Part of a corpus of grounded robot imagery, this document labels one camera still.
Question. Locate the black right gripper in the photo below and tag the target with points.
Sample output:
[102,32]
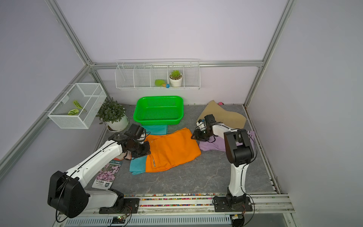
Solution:
[197,135]

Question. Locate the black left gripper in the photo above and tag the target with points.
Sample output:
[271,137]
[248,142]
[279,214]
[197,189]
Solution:
[146,151]

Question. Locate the purple pants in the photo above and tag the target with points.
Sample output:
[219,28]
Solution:
[219,143]

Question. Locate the teal pants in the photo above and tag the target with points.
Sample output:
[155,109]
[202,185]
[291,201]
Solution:
[138,166]

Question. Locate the orange pants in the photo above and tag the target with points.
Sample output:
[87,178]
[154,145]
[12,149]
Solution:
[171,150]

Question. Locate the green plastic basket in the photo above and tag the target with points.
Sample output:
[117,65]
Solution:
[159,110]

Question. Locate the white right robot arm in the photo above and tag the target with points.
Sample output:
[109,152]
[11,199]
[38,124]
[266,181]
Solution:
[239,152]

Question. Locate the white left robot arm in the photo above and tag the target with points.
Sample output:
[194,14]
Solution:
[67,193]

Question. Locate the tan folded pants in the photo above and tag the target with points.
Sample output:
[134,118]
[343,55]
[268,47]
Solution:
[231,119]

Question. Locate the red white work glove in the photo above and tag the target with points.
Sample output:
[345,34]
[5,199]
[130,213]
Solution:
[124,156]

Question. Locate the large green potted plant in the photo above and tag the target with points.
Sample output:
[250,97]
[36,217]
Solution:
[113,115]

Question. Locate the flower seed packet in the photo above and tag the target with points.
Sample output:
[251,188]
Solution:
[107,175]

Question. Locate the small potted succulent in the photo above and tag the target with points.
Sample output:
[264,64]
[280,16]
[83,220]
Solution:
[175,78]

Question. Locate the green toy shovel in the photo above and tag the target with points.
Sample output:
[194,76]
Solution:
[161,83]

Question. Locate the green leaf toy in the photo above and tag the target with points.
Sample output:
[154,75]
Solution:
[79,109]

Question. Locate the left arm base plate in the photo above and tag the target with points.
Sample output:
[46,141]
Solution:
[122,206]

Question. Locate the white wire side basket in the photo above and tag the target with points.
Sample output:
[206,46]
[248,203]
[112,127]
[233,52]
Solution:
[90,95]

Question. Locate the white wire wall shelf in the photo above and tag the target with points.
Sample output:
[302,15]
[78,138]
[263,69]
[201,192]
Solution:
[141,74]

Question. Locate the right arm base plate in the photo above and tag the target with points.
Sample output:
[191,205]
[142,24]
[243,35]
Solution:
[232,204]

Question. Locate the aluminium front rail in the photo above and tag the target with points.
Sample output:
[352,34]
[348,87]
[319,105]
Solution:
[187,210]

